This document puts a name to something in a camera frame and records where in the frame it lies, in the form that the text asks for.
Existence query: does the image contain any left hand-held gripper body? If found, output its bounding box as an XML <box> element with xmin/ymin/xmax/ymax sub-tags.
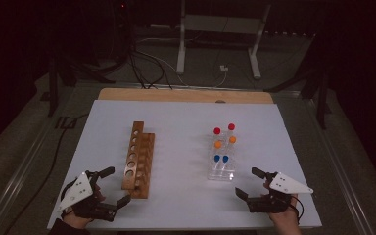
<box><xmin>57</xmin><ymin>171</ymin><xmax>118</xmax><ymax>223</ymax></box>

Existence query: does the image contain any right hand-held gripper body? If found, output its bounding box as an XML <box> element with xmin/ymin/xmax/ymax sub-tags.
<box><xmin>246</xmin><ymin>171</ymin><xmax>314</xmax><ymax>214</ymax></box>

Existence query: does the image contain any clear plastic test tube rack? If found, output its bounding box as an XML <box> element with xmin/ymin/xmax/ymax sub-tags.
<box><xmin>207</xmin><ymin>128</ymin><xmax>237</xmax><ymax>182</ymax></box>

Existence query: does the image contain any blue capped test tube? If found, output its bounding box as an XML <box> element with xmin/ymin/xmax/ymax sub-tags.
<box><xmin>212</xmin><ymin>155</ymin><xmax>222</xmax><ymax>174</ymax></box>
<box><xmin>221</xmin><ymin>155</ymin><xmax>231</xmax><ymax>174</ymax></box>

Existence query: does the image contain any wooden test tube rack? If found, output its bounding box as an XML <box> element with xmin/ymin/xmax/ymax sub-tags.
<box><xmin>120</xmin><ymin>120</ymin><xmax>156</xmax><ymax>200</ymax></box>

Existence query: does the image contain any orange capped test tube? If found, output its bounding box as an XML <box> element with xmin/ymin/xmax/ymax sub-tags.
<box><xmin>228</xmin><ymin>135</ymin><xmax>238</xmax><ymax>155</ymax></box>
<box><xmin>213</xmin><ymin>140</ymin><xmax>223</xmax><ymax>158</ymax></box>

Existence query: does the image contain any red capped test tube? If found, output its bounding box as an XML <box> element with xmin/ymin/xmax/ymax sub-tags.
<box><xmin>227</xmin><ymin>122</ymin><xmax>237</xmax><ymax>140</ymax></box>
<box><xmin>212</xmin><ymin>126</ymin><xmax>223</xmax><ymax>143</ymax></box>

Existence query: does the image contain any person's left hand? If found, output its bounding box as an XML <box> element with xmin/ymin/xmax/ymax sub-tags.
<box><xmin>62</xmin><ymin>212</ymin><xmax>96</xmax><ymax>230</ymax></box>

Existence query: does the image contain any person's right hand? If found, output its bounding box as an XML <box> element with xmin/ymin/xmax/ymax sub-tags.
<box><xmin>268</xmin><ymin>194</ymin><xmax>304</xmax><ymax>235</ymax></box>

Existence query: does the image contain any black tripod stand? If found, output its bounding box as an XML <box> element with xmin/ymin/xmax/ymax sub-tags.
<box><xmin>263</xmin><ymin>62</ymin><xmax>333</xmax><ymax>130</ymax></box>
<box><xmin>47</xmin><ymin>55</ymin><xmax>117</xmax><ymax>118</ymax></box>

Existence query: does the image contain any white table cover sheet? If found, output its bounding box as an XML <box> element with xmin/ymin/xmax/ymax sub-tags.
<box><xmin>47</xmin><ymin>99</ymin><xmax>323</xmax><ymax>231</ymax></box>

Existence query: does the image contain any white metal stand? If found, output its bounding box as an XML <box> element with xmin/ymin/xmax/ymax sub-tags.
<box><xmin>175</xmin><ymin>0</ymin><xmax>272</xmax><ymax>80</ymax></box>

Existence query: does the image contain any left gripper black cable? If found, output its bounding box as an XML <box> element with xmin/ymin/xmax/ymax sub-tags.
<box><xmin>60</xmin><ymin>180</ymin><xmax>79</xmax><ymax>219</ymax></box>

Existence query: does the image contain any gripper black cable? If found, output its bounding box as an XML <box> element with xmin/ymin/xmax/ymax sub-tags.
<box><xmin>60</xmin><ymin>180</ymin><xmax>79</xmax><ymax>219</ymax></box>
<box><xmin>290</xmin><ymin>195</ymin><xmax>306</xmax><ymax>223</ymax></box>

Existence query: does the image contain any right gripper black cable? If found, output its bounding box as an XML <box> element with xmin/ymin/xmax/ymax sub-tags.
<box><xmin>290</xmin><ymin>195</ymin><xmax>306</xmax><ymax>223</ymax></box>

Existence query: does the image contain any thin black floor cable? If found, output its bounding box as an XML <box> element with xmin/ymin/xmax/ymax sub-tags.
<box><xmin>3</xmin><ymin>112</ymin><xmax>91</xmax><ymax>235</ymax></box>

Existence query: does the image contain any white floor cable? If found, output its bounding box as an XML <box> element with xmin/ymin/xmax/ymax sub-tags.
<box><xmin>133</xmin><ymin>48</ymin><xmax>229</xmax><ymax>89</ymax></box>

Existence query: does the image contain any black cable bundle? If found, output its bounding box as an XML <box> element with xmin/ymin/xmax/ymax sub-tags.
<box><xmin>128</xmin><ymin>42</ymin><xmax>174</xmax><ymax>90</ymax></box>

